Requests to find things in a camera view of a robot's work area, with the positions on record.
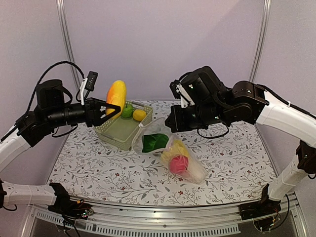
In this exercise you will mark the aluminium frame post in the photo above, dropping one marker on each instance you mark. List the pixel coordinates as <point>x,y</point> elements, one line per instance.
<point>261,39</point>
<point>67,40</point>

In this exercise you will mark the orange yellow toy mango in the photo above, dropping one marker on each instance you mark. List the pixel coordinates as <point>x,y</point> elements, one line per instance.
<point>117,96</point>

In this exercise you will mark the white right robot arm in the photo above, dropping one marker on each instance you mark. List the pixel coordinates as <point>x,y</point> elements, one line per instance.
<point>205,101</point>

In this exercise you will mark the red toy food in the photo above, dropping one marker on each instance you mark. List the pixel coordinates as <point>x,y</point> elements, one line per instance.
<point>178,164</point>

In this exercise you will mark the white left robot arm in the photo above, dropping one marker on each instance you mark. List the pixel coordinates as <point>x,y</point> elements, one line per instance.
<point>50,113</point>

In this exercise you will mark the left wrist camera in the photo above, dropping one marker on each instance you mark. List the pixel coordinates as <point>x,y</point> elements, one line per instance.
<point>87,86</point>

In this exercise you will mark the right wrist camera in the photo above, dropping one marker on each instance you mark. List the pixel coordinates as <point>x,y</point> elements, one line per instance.
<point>179,92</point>

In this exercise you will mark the green toy apple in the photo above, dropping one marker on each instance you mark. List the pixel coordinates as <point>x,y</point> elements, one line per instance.
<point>127,111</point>

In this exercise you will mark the yellow toy lemon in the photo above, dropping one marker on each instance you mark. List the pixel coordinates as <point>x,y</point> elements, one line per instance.
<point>139,115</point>

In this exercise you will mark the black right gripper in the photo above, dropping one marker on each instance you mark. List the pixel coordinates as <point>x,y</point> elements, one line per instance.
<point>177,125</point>

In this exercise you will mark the pale green plastic basket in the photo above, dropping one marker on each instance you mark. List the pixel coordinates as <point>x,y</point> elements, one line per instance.
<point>120,132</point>

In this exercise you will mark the left aluminium frame post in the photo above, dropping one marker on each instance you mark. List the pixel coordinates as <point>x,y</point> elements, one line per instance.
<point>67,40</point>

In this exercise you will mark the right aluminium frame post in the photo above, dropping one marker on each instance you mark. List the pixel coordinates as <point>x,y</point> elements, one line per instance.
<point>261,39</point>

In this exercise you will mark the toy napa cabbage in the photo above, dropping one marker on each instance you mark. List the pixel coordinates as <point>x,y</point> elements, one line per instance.
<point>195,172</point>

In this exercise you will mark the clear zip top bag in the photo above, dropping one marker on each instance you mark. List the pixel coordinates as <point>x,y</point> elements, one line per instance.
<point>156,126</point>

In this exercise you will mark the green toy leaf vegetable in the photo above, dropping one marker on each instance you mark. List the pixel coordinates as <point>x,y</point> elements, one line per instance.
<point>152,142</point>

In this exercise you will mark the front aluminium rail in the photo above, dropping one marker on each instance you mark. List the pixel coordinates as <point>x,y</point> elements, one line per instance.
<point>123,220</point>

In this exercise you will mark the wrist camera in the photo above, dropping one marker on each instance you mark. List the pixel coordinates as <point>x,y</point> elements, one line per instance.
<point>87,86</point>
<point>179,92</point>

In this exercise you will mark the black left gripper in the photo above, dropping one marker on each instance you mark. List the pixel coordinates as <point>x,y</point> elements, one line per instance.
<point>93,105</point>

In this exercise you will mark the floral patterned table mat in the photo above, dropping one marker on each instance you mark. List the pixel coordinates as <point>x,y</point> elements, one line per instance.
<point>218,166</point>

